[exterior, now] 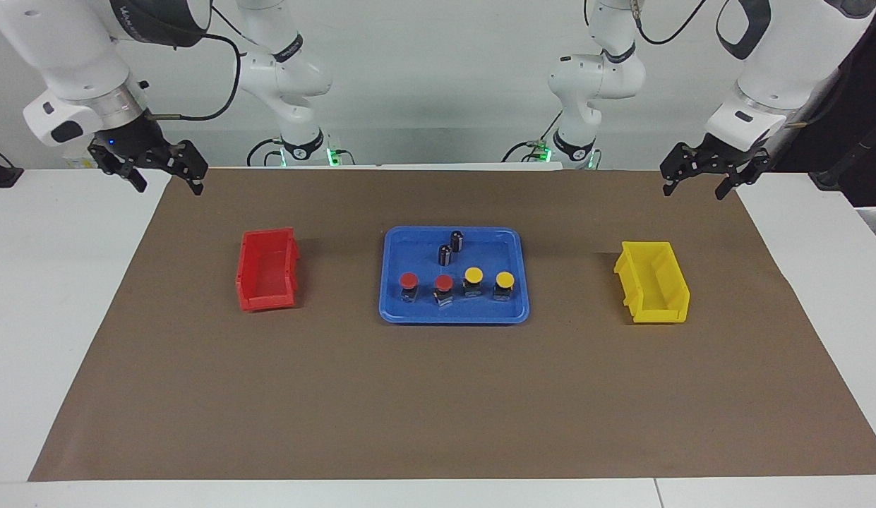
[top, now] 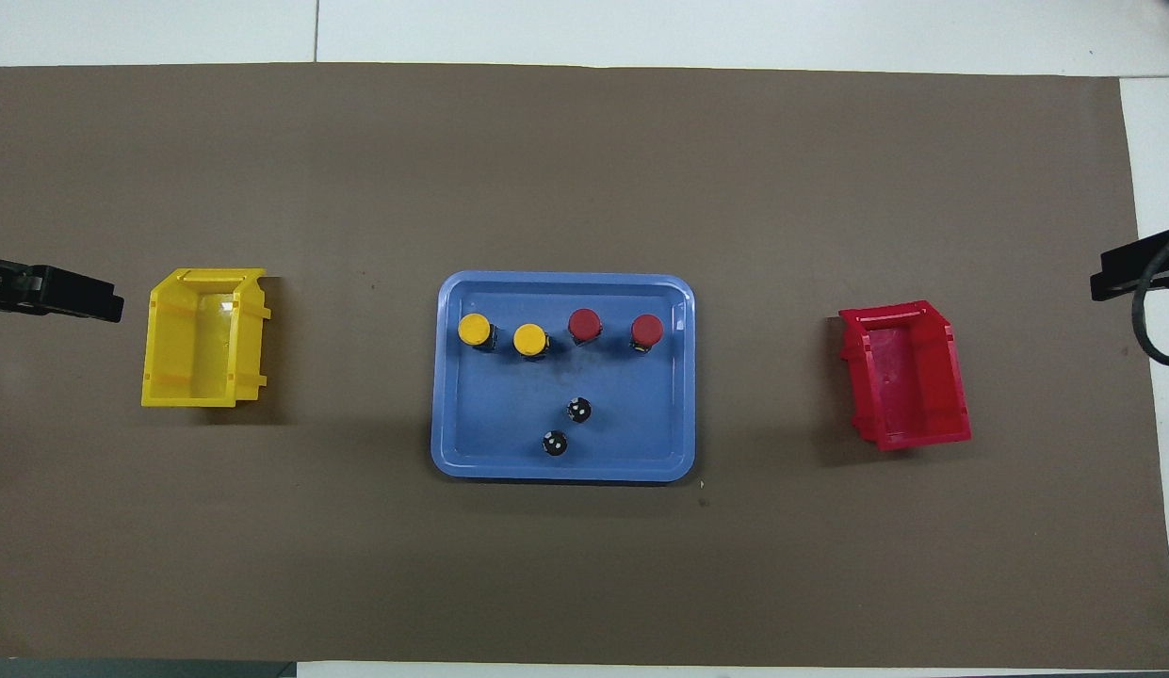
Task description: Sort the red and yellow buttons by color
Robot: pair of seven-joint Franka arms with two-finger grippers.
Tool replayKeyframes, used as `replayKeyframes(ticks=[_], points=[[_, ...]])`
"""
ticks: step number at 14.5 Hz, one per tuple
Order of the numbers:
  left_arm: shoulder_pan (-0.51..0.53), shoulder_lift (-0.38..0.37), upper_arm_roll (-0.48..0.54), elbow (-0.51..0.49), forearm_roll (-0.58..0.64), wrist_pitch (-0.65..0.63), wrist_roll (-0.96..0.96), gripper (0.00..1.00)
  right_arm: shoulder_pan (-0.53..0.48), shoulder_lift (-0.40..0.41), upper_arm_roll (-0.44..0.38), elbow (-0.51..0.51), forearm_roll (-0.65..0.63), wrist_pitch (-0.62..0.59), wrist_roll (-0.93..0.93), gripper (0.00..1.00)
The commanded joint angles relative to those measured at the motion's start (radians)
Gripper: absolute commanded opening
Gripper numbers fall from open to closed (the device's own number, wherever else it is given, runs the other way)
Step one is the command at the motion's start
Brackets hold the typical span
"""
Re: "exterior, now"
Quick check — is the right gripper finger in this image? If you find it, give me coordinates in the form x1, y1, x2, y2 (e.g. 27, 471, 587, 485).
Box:
171, 140, 210, 197
99, 157, 148, 193

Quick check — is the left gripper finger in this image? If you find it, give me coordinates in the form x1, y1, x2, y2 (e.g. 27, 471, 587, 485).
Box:
660, 145, 695, 197
715, 166, 760, 200

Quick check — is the white yellow box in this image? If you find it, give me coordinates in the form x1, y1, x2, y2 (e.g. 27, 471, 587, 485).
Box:
64, 145, 103, 169

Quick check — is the black stand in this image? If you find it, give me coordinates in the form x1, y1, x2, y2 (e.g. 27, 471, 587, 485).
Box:
810, 134, 876, 191

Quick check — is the yellow plastic bin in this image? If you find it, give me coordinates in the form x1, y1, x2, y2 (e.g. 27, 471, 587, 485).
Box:
613, 241, 691, 325

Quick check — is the red plastic bin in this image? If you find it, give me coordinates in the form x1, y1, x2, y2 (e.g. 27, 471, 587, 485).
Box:
235, 227, 301, 313

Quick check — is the blue plastic tray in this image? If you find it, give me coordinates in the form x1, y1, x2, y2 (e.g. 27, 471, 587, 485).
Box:
378, 226, 531, 325

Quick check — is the brown paper mat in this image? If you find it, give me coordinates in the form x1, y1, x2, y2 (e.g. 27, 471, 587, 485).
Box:
28, 167, 876, 482

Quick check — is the black base cable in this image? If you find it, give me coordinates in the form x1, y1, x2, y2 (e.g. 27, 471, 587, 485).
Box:
247, 138, 287, 167
503, 113, 562, 163

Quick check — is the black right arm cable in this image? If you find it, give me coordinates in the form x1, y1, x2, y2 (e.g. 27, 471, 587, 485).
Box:
147, 7, 269, 122

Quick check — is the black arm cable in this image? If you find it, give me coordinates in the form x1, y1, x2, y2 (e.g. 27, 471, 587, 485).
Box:
147, 7, 269, 122
584, 0, 858, 129

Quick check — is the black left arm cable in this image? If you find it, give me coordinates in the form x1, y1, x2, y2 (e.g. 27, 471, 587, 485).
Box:
584, 0, 858, 129

